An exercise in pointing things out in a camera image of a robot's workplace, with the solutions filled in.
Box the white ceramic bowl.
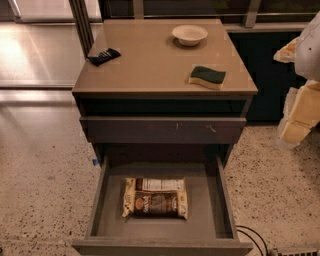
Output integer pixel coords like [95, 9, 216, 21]
[172, 25, 208, 47]

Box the black floor cable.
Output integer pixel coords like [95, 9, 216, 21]
[235, 225, 269, 256]

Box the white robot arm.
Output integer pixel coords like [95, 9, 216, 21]
[273, 12, 320, 148]

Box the grey drawer cabinet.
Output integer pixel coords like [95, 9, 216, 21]
[72, 19, 257, 164]

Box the white power strip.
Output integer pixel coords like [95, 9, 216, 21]
[269, 247, 320, 256]

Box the black snack bar packet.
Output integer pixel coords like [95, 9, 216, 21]
[87, 48, 121, 66]

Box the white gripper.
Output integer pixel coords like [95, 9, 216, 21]
[273, 38, 320, 146]

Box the brown chip bag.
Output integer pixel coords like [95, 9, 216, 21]
[122, 177, 188, 219]

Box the blue tape piece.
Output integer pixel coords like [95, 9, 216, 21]
[92, 159, 99, 166]

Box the green yellow sponge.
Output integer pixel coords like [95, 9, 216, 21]
[188, 66, 226, 90]

